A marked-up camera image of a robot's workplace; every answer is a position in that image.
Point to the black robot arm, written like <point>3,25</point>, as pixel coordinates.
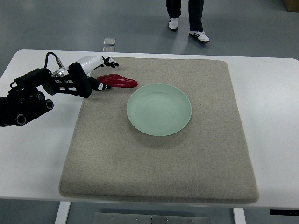
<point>25,102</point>

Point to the white sneaker right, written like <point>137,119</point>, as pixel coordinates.
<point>199,36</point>

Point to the white table leg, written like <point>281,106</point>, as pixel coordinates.
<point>239,216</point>
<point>62,213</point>

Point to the red pepper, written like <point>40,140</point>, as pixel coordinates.
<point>116,80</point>

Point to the black table control panel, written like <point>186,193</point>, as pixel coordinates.
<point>284,212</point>

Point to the left white table leg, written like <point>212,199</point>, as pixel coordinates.
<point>62,213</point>

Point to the cardboard box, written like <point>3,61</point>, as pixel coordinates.
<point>291,5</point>

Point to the beige fabric mat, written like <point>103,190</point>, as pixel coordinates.
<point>177,137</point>

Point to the white sneaker left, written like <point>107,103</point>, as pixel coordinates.
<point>173,24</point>

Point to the white sneaker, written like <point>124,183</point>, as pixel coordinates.
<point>199,36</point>
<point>173,24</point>

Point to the metal table base plate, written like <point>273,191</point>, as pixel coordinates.
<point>118,218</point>

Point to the light green plate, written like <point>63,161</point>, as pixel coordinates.
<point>159,109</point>

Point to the lower floor outlet plate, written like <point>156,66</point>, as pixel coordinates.
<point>108,49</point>

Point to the upper floor outlet plate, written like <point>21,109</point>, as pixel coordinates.
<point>109,41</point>

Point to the floor outlet plate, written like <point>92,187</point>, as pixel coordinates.
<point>108,49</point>
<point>109,41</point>

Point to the right white table leg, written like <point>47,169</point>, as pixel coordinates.
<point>239,216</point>

